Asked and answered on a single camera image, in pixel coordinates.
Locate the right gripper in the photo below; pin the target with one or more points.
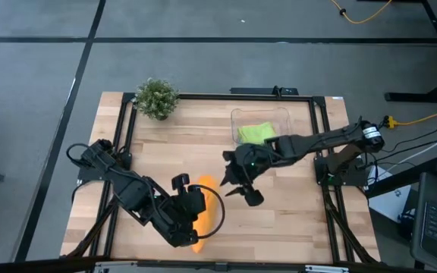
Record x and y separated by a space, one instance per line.
250 163

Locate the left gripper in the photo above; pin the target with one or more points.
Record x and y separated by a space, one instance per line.
188 206

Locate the orange microfiber towel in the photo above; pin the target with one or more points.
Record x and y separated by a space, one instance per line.
211 204

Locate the green microfiber towel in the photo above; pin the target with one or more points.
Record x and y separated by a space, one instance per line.
256 132

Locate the clear plastic bin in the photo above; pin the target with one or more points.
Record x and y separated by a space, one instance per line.
279 115

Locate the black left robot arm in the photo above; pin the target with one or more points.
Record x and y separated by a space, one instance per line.
131 189

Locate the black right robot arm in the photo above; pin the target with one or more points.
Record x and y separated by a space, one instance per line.
317 142

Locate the small potted green plant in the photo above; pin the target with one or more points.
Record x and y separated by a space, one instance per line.
156 98

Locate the white cardboard box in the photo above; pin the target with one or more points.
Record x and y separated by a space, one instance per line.
387 206

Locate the black desk leg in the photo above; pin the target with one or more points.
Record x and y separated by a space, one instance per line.
412 96

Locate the small dark camera box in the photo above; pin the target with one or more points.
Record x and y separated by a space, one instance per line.
221 266

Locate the silver metal bracket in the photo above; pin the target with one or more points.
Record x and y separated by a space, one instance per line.
116 267
326 269

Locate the black aluminium table frame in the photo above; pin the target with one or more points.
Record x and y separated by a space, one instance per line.
203 97

